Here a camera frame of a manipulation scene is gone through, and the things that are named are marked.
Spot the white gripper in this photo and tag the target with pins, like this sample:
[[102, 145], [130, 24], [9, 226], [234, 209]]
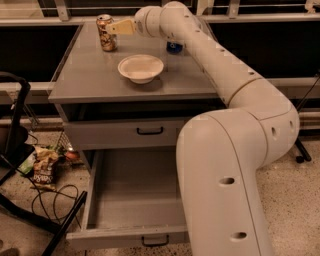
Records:
[[141, 23]]

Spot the orange soda can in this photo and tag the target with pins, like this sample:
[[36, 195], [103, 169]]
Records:
[[108, 41]]

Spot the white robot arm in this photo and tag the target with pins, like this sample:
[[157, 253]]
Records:
[[219, 152]]

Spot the blue pepsi can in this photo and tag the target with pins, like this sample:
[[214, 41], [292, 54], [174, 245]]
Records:
[[173, 48]]

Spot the grey drawer cabinet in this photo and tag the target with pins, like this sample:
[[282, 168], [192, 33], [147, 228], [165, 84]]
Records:
[[90, 87]]

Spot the closed grey top drawer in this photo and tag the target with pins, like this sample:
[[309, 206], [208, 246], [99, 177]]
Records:
[[115, 134]]

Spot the small can on floor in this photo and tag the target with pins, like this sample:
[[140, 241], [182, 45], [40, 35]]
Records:
[[72, 155]]

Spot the open grey middle drawer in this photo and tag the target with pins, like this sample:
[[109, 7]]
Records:
[[133, 200]]

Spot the white paper bowl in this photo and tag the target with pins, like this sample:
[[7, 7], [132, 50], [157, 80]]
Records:
[[141, 68]]

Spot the brown chip bag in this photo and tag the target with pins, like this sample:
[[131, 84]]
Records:
[[44, 168]]

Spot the black metal stand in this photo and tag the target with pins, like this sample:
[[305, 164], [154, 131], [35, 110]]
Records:
[[14, 153]]

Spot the green snack bag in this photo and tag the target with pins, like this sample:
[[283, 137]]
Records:
[[26, 167]]

